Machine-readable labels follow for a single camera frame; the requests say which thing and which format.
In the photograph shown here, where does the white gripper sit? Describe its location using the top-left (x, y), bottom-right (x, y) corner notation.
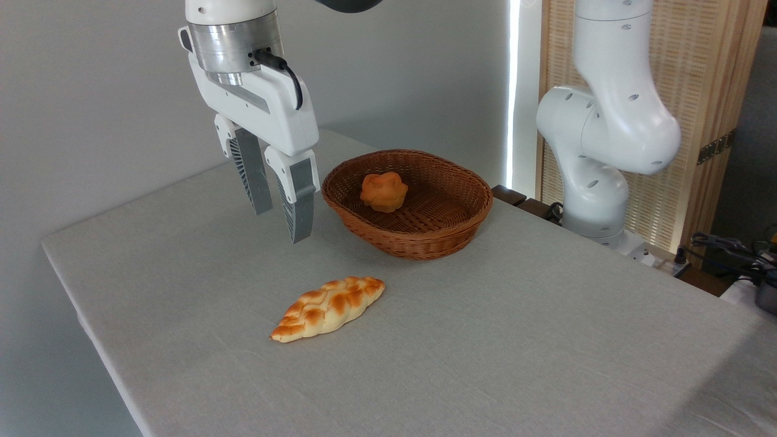
top-left (178, 27), bottom-right (321, 245)

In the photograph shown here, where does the braided golden bread loaf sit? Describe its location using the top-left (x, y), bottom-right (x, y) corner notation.
top-left (270, 276), bottom-right (386, 344)

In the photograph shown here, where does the orange muffin bread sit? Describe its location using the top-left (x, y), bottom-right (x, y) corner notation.
top-left (360, 171), bottom-right (409, 214)

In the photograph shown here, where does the brown wicker basket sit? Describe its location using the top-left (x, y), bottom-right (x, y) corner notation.
top-left (321, 149), bottom-right (494, 261)

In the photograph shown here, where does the grey tablecloth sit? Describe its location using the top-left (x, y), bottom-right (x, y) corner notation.
top-left (41, 129), bottom-right (777, 437)

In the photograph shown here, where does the dark wooden side table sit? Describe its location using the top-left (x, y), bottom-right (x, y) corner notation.
top-left (491, 185), bottom-right (566, 226)

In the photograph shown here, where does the wooden bamboo folding screen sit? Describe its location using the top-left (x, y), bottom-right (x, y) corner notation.
top-left (537, 0), bottom-right (769, 268)

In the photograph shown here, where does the dark grey metal pot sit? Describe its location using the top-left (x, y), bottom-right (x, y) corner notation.
top-left (755, 272), bottom-right (777, 316)

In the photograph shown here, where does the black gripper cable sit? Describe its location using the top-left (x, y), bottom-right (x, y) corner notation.
top-left (251, 49), bottom-right (304, 112)

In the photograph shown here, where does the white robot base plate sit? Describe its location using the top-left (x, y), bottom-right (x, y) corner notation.
top-left (592, 229), bottom-right (659, 268)

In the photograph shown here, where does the black cable bundle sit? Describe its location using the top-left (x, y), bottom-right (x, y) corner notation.
top-left (673, 231), bottom-right (777, 286)

